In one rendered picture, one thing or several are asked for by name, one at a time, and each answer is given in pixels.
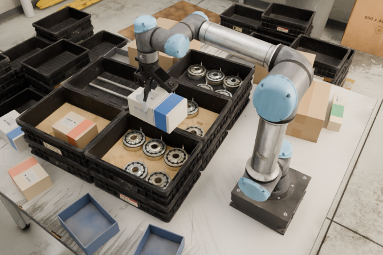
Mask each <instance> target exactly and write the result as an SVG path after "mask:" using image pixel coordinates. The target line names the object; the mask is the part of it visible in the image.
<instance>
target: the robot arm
mask: <svg viewBox="0 0 383 255"><path fill-rule="evenodd" d="M134 29H135V30H134V33H135V38H136V47H137V54H138V56H136V57H135V61H138V66H139V69H137V71H136V72H135V73H134V78H135V84H136V85H138V86H140V87H142V88H144V89H143V90H142V93H141V94H137V95H136V100H137V101H138V102H139V103H140V104H141V105H142V110H143V113H145V112H146V111H147V110H148V107H149V104H150V99H151V97H152V93H151V89H152V90H155V89H156V88H157V87H158V86H161V87H162V88H163V89H165V90H166V91H167V92H168V93H172V92H173V91H174V90H176V89H177V87H178V83H177V82H176V81H175V80H174V79H173V78H172V77H171V76H170V75H169V74H168V73H166V72H165V71H164V70H163V69H162V68H161V67H160V66H159V65H158V63H159V51H160V52H162V53H165V54H167V55H169V56H173V57H177V58H182V57H184V56H185V55H186V52H188V50H189V46H190V42H191V41H192V40H193V39H195V40H197V41H199V42H202V43H205V44H207V45H210V46H212V47H214V48H217V49H219V50H222V51H225V52H227V53H229V54H232V55H234V56H237V57H239V58H242V59H245V60H247V61H249V62H252V63H254V64H257V65H259V66H261V67H264V68H266V69H267V72H268V75H267V76H266V77H265V78H264V79H263V80H262V81H261V82H260V83H259V84H258V85H257V87H256V89H255V91H254V94H253V97H252V102H253V105H254V108H256V112H257V114H258V116H259V123H258V129H257V133H256V138H255V143H254V149H253V152H252V156H251V157H250V158H249V159H248V160H247V162H246V167H245V172H244V174H243V176H242V177H241V178H240V180H239V182H238V186H239V188H240V189H241V191H242V192H243V193H244V194H245V195H246V196H248V197H249V198H251V199H253V200H256V201H265V200H267V198H268V197H269V196H278V195H281V194H283V193H285V192H286V191H287V190H288V188H289V186H290V176H289V174H288V169H289V166H290V161H291V157H292V154H293V152H292V151H293V148H292V145H291V144H290V142H289V141H287V140H286V139H284V136H285V133H286V129H287V125H288V123H290V122H292V121H293V120H294V119H295V117H296V113H297V111H298V107H299V104H300V101H301V99H302V97H303V96H304V94H305V93H306V91H307V90H308V88H309V87H310V86H311V84H312V82H313V74H314V73H313V68H312V65H311V63H310V61H309V60H308V59H307V58H306V57H305V56H304V55H303V54H301V53H300V52H299V51H297V50H295V49H293V48H291V47H288V46H285V45H283V44H278V45H277V46H276V45H273V44H271V43H267V42H265V41H262V40H259V39H257V38H254V37H252V36H248V35H246V34H243V33H241V32H238V31H235V30H232V29H230V28H227V27H224V26H221V25H219V24H216V23H213V22H210V21H209V20H208V17H207V16H206V15H205V14H204V13H203V12H200V11H195V12H193V13H192V14H189V15H188V16H187V17H186V18H184V19H183V20H182V21H180V22H178V23H177V24H176V25H174V26H173V27H171V28H170V29H168V30H167V29H164V28H161V27H159V26H157V23H156V19H155V18H154V17H153V16H151V15H142V16H139V17H138V18H136V19H135V21H134ZM136 77H137V82H136Z"/></svg>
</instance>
